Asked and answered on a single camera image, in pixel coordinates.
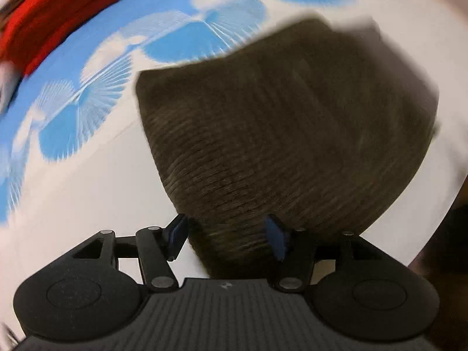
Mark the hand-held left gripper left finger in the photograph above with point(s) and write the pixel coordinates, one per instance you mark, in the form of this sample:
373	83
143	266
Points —
177	234

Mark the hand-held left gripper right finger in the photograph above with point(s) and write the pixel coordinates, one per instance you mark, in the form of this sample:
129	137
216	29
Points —
278	239

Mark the blue white printed bedsheet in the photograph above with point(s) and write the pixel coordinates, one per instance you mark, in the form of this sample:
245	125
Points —
91	175

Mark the red folded blanket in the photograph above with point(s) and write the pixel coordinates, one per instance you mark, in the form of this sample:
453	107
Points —
55	14

